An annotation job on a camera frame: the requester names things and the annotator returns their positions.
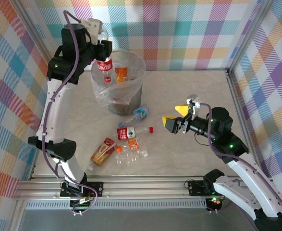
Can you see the cola bottle red label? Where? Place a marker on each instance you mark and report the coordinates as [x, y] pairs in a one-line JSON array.
[[104, 66]]

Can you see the crushed clear bottle white cap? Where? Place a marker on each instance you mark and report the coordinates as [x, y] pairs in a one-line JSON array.
[[128, 157]]

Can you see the small bottle orange cap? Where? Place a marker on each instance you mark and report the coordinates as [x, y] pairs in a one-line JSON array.
[[133, 144]]

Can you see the long aluminium base rail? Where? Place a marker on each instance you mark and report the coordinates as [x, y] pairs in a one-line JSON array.
[[143, 186]]

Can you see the crushed bottle colourful blue label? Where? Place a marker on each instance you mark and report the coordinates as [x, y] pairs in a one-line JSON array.
[[141, 113]]

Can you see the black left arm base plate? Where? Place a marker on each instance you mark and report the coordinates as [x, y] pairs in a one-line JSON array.
[[97, 187]]

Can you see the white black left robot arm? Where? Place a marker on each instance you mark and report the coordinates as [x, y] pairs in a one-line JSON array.
[[57, 115]]

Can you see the grey metal mesh bin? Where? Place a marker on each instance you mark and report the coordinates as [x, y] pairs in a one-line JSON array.
[[136, 98]]

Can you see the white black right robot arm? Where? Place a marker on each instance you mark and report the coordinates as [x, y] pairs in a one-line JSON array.
[[236, 192]]

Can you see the brown tea bottle gold label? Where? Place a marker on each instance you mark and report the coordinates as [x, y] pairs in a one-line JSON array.
[[102, 151]]

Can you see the small lit controller board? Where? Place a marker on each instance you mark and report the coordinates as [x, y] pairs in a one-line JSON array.
[[214, 200]]

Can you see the orange label bottle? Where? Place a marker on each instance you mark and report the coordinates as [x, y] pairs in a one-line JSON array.
[[121, 74]]

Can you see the aluminium upright frame post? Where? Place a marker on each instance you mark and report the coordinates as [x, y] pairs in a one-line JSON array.
[[38, 36], [249, 36]]

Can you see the aluminium table side rail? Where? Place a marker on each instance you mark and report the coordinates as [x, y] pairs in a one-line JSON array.
[[236, 96], [35, 170]]

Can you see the water bottle red green label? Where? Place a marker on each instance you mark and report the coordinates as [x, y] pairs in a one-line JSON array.
[[125, 133]]

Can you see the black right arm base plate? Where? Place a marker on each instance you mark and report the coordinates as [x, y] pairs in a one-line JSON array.
[[194, 188]]

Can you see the clear plastic bin liner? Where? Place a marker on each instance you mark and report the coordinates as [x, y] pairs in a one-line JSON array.
[[102, 93]]

